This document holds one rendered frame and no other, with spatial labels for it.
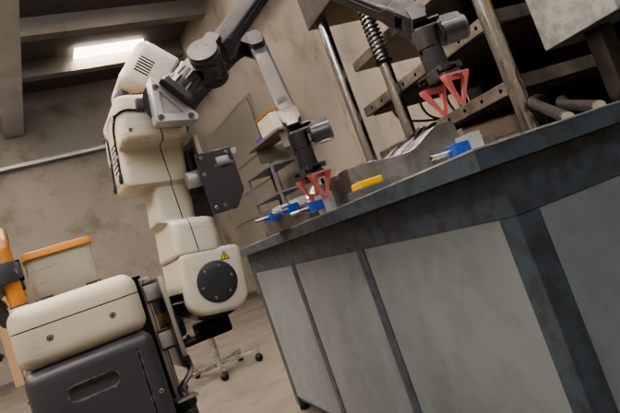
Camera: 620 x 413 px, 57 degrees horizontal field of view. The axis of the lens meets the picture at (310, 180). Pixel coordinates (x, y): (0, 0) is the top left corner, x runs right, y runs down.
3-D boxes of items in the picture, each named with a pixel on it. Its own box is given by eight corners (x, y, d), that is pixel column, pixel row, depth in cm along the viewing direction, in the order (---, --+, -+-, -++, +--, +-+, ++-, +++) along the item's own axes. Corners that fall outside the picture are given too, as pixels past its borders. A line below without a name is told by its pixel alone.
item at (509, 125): (476, 168, 233) (461, 127, 234) (441, 181, 258) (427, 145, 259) (566, 136, 251) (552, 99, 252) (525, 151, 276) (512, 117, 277)
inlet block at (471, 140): (441, 167, 126) (433, 144, 127) (429, 171, 131) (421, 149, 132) (487, 151, 131) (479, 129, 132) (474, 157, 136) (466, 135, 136)
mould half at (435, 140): (357, 200, 154) (340, 153, 155) (324, 214, 178) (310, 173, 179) (502, 151, 172) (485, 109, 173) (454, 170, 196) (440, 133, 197)
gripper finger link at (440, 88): (451, 114, 140) (437, 79, 141) (468, 105, 134) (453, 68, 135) (428, 122, 138) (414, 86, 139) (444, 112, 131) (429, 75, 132)
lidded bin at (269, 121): (299, 123, 762) (292, 104, 764) (274, 129, 743) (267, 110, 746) (285, 134, 803) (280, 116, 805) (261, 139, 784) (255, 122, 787)
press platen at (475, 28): (493, 23, 203) (488, 10, 203) (366, 117, 305) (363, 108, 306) (637, -11, 230) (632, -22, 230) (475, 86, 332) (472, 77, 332)
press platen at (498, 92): (518, 88, 201) (514, 76, 201) (382, 161, 303) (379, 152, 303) (661, 47, 228) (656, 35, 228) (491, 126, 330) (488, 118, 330)
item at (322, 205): (296, 222, 157) (290, 204, 157) (291, 225, 161) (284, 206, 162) (338, 208, 162) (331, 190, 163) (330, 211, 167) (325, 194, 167)
